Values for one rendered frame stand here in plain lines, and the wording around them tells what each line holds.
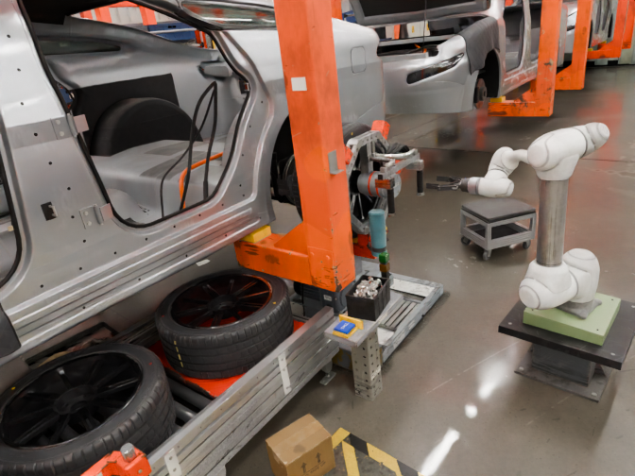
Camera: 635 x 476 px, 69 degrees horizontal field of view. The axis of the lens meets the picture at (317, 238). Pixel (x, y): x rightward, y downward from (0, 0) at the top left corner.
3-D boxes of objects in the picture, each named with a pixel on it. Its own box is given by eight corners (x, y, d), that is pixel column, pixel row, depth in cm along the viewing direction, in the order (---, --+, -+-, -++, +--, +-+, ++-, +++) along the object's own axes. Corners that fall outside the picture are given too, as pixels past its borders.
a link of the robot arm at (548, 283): (577, 305, 201) (541, 323, 193) (545, 291, 215) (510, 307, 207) (593, 127, 172) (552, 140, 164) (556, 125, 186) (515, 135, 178)
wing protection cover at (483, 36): (472, 67, 523) (473, 17, 502) (501, 65, 505) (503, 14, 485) (449, 76, 473) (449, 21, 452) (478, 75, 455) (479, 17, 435)
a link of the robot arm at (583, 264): (603, 296, 209) (612, 253, 200) (575, 309, 203) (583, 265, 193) (571, 280, 223) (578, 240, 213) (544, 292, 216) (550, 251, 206)
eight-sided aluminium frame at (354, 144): (388, 211, 292) (384, 124, 271) (398, 212, 288) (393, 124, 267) (340, 245, 254) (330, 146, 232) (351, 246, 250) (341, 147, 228)
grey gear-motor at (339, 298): (303, 305, 295) (297, 256, 281) (360, 322, 271) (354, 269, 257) (285, 319, 282) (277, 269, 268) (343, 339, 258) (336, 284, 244)
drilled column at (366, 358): (365, 382, 236) (358, 313, 219) (383, 389, 230) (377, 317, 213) (354, 394, 229) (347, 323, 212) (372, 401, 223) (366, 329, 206)
